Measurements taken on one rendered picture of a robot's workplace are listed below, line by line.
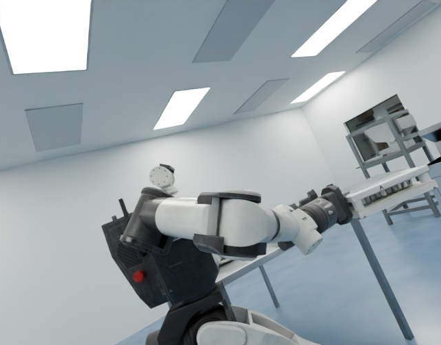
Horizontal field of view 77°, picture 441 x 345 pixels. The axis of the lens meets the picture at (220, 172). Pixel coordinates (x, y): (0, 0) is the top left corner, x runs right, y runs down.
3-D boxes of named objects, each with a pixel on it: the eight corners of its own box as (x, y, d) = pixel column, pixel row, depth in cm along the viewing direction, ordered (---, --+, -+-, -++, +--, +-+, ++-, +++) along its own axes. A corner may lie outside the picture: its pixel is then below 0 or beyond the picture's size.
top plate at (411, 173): (384, 179, 105) (381, 174, 105) (431, 170, 81) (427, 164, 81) (324, 204, 105) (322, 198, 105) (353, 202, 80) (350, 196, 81)
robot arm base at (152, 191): (153, 252, 63) (111, 239, 66) (171, 261, 74) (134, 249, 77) (177, 192, 68) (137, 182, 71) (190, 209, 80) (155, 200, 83)
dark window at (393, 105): (365, 165, 647) (344, 122, 662) (366, 164, 648) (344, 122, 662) (426, 142, 536) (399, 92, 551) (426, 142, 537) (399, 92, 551)
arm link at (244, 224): (298, 208, 64) (264, 197, 49) (296, 254, 62) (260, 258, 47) (257, 205, 70) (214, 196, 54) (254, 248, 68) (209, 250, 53)
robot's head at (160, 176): (155, 196, 89) (146, 170, 90) (163, 197, 99) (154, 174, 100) (174, 187, 89) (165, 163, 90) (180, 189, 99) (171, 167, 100)
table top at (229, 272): (155, 277, 260) (153, 274, 260) (248, 233, 311) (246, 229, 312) (215, 291, 129) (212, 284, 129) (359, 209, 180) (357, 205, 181)
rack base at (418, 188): (389, 192, 104) (387, 185, 105) (439, 186, 80) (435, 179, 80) (330, 216, 104) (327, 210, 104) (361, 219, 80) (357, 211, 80)
